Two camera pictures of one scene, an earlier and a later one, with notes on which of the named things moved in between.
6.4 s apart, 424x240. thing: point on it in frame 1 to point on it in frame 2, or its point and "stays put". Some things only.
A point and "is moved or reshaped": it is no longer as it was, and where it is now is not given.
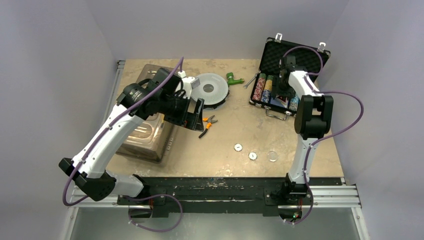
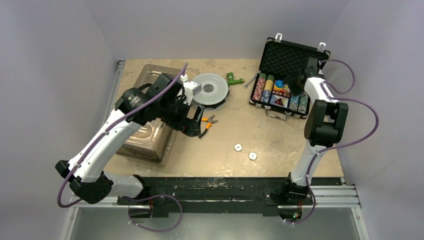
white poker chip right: [252, 156] stays put
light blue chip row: [294, 102] stays put
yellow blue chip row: [267, 93] stays put
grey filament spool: [213, 89] stays put
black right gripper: [284, 85] to [296, 84]
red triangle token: [282, 98] is moved or reshaped
